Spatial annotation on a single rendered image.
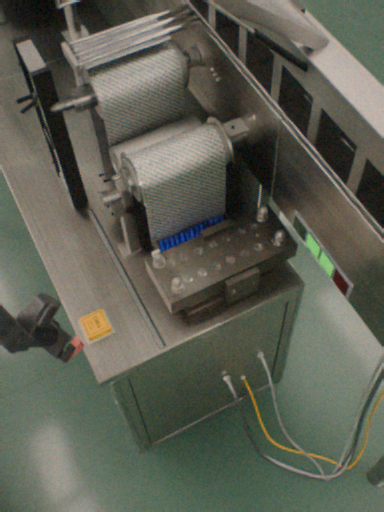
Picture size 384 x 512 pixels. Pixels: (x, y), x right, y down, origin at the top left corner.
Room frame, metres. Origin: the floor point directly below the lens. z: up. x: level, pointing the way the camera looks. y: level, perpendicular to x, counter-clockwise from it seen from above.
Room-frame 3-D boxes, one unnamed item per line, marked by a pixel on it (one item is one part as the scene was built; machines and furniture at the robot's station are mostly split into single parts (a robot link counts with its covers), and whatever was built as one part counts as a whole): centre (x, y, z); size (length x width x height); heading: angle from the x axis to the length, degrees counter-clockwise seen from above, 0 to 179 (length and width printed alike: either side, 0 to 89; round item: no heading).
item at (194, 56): (1.37, -0.03, 1.33); 0.07 x 0.07 x 0.07; 24
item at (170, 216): (1.01, 0.00, 1.11); 0.23 x 0.01 x 0.18; 114
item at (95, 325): (0.78, 0.29, 0.91); 0.07 x 0.07 x 0.02; 24
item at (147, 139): (1.18, 0.07, 1.17); 0.26 x 0.12 x 0.12; 114
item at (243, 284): (0.84, -0.13, 0.96); 0.10 x 0.03 x 0.11; 114
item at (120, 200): (1.03, 0.19, 1.05); 0.06 x 0.05 x 0.31; 114
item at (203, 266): (0.92, -0.08, 1.00); 0.40 x 0.16 x 0.06; 114
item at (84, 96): (1.24, 0.26, 1.33); 0.06 x 0.06 x 0.06; 24
